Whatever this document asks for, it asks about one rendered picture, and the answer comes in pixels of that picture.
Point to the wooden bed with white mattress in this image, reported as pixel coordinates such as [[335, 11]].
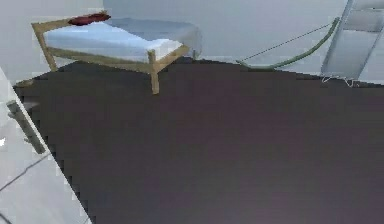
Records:
[[110, 41]]

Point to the green curved bow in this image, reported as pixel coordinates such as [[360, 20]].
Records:
[[300, 55]]

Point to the dark red pillow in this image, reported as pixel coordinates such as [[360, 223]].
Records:
[[89, 18]]

